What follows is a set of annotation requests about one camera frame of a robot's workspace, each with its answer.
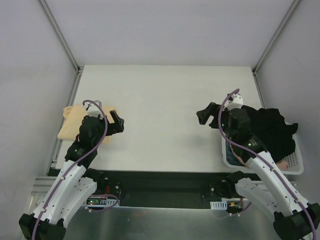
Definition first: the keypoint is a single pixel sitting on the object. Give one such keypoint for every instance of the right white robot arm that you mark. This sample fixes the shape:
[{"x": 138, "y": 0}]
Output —
[{"x": 293, "y": 217}]

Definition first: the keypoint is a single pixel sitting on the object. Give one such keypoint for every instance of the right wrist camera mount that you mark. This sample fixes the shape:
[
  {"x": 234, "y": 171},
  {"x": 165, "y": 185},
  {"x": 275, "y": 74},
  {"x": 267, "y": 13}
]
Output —
[{"x": 234, "y": 102}]

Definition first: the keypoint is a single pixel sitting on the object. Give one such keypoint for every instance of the black t shirt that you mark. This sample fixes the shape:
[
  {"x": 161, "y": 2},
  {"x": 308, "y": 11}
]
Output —
[{"x": 271, "y": 128}]

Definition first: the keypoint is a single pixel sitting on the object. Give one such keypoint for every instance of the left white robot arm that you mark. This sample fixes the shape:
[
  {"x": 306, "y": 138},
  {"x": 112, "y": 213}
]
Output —
[{"x": 77, "y": 184}]

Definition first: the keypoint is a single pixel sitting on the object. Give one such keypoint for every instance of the right aluminium frame post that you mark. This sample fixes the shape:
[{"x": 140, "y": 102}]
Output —
[{"x": 280, "y": 28}]

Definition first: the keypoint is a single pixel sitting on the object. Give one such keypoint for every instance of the white plastic basket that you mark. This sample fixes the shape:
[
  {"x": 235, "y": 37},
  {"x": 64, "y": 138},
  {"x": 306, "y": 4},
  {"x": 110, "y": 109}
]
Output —
[{"x": 294, "y": 161}]

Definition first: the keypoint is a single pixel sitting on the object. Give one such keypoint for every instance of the left aluminium frame post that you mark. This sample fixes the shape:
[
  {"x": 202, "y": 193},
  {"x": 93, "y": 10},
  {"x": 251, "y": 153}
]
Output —
[{"x": 57, "y": 31}]

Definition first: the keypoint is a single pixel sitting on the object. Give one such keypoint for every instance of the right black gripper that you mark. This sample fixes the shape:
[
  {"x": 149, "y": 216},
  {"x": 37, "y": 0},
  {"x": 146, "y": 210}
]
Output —
[{"x": 215, "y": 116}]

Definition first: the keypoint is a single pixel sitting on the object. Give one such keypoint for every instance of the right slotted cable duct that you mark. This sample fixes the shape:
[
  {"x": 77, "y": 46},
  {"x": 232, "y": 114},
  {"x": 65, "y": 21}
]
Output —
[{"x": 219, "y": 205}]

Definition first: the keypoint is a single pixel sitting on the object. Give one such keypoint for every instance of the aluminium frame post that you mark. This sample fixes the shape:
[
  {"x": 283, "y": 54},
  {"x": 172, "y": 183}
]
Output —
[
  {"x": 280, "y": 28},
  {"x": 57, "y": 31}
]

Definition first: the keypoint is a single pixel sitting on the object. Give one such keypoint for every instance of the folded beige t shirt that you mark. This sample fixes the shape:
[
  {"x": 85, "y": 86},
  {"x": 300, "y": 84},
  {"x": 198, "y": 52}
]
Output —
[{"x": 73, "y": 116}]

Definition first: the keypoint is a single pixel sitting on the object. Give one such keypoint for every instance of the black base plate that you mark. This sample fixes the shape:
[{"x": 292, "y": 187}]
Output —
[{"x": 183, "y": 190}]

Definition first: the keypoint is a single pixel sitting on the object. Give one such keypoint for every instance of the pink garment in basket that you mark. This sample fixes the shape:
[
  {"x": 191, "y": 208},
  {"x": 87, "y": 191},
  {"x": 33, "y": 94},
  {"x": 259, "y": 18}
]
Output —
[{"x": 282, "y": 165}]

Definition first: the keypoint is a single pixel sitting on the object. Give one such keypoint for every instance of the slotted cable duct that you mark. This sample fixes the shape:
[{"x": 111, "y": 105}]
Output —
[
  {"x": 101, "y": 202},
  {"x": 219, "y": 205}
]

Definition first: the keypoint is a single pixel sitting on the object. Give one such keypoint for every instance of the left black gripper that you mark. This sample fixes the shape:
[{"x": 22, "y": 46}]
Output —
[{"x": 110, "y": 125}]

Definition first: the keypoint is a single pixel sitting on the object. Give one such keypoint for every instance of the left slotted cable duct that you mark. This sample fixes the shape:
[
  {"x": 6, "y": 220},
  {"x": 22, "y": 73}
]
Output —
[{"x": 101, "y": 202}]

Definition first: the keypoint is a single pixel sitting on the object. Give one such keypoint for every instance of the aluminium front rail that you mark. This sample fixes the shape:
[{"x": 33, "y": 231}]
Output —
[{"x": 42, "y": 185}]

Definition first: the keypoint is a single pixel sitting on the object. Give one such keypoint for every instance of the blue garment in basket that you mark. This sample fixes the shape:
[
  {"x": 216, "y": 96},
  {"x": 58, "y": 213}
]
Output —
[{"x": 231, "y": 157}]

